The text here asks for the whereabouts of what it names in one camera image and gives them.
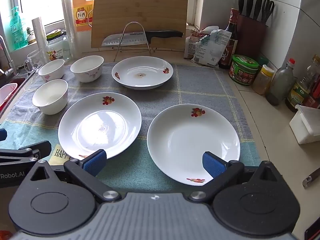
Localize white plate with centre stain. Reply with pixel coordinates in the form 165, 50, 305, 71
111, 56, 174, 90

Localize black kitchen scissors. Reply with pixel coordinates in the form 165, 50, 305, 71
261, 0, 275, 23

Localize green dish soap bottle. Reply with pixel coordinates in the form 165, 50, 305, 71
9, 6, 28, 50

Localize bamboo cutting board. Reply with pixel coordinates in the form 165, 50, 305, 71
88, 0, 189, 52

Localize white printed plastic bag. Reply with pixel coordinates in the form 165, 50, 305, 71
191, 29, 232, 67

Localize red packet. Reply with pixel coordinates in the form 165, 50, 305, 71
308, 76, 320, 108

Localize tall plastic wrap roll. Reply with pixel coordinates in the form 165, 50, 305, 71
61, 0, 78, 58

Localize grey teal checked cloth mat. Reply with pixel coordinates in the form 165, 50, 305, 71
0, 61, 262, 193

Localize oil bottle with yellow label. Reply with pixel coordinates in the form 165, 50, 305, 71
285, 55, 320, 113

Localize short plastic wrap roll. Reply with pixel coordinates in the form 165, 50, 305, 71
32, 17, 49, 63

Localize glass jar with green lid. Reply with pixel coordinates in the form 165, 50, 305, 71
46, 29, 72, 62

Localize dark soy sauce bottle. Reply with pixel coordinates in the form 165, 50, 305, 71
218, 7, 240, 70

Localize metal utensil handle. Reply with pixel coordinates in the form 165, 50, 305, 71
302, 167, 320, 189

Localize orange cooking wine jug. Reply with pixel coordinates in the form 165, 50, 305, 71
72, 0, 95, 33

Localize window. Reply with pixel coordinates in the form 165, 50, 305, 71
15, 0, 185, 28

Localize small white flower bowl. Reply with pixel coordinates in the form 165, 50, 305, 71
38, 59, 65, 82

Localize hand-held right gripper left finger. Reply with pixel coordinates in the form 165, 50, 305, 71
30, 149, 122, 204

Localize black handled kitchen knife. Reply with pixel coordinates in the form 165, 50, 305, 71
101, 29, 184, 47

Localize sauce jar with green lid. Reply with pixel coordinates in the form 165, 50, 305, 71
229, 54, 260, 86

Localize small potted plant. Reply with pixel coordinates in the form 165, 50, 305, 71
26, 27, 37, 44

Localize clear glass mug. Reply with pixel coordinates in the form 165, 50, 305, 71
24, 49, 47, 73

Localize orange white food bag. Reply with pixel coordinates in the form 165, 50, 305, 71
184, 30, 200, 59

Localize glass bottle with red cap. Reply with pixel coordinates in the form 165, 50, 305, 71
265, 58, 297, 106

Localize deep white flower plate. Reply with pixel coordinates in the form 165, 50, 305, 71
147, 104, 241, 187

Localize white plastic container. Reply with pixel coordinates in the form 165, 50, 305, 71
289, 104, 320, 145

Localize plain white bowl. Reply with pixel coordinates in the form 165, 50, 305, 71
32, 79, 69, 115

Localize steel faucet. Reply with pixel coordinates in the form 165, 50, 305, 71
0, 35, 17, 77

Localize white strainer basket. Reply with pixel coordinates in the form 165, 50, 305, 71
0, 82, 18, 112

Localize shallow white flower plate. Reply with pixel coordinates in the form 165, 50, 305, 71
58, 92, 142, 160

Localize steel sink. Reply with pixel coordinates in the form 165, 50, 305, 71
0, 71, 28, 92

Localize spice jar with yellow lid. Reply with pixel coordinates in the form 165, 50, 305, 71
252, 64, 273, 95

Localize metal wire rack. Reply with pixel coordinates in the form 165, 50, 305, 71
114, 21, 156, 62

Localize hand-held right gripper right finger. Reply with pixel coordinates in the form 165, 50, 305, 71
188, 151, 280, 204

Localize dark red knife block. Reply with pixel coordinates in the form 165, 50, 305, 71
235, 14, 268, 58

